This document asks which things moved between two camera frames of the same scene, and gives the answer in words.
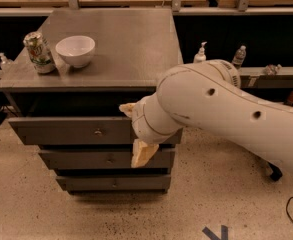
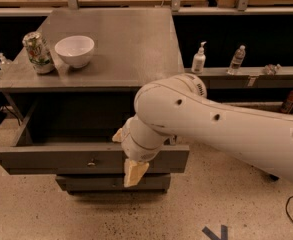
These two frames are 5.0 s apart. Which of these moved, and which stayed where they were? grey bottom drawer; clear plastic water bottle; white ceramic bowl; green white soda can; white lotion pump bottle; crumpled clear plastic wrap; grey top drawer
Moved: grey top drawer
Stayed: white lotion pump bottle; green white soda can; grey bottom drawer; clear plastic water bottle; crumpled clear plastic wrap; white ceramic bowl
